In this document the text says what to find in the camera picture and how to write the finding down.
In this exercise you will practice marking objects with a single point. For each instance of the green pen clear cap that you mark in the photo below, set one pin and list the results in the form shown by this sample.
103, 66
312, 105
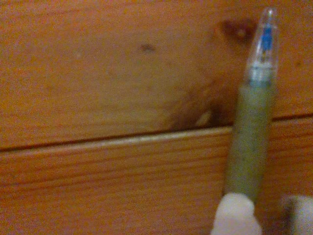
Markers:
252, 134

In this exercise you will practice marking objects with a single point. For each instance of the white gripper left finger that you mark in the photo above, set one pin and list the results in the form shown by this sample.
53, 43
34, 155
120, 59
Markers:
234, 215

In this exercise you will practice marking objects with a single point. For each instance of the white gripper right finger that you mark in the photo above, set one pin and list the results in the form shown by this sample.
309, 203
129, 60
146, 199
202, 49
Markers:
302, 215

